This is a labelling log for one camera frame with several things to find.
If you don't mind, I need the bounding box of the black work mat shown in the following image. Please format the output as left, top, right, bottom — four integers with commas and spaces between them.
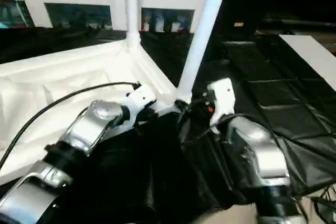
0, 25, 336, 224

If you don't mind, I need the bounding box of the white plastic table top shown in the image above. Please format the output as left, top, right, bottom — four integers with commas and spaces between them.
0, 39, 182, 185

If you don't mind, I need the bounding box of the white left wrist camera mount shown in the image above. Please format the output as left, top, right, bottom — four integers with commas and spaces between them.
113, 84, 157, 130

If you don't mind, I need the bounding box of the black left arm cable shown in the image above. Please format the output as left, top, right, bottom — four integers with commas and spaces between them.
0, 81, 141, 171

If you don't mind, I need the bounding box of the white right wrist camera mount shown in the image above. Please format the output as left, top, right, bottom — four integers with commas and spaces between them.
206, 78, 235, 134

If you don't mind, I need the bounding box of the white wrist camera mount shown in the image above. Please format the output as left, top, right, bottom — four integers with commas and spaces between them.
113, 84, 157, 130
206, 78, 235, 134

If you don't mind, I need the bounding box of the white flat board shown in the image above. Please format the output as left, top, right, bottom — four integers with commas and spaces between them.
278, 34, 336, 91

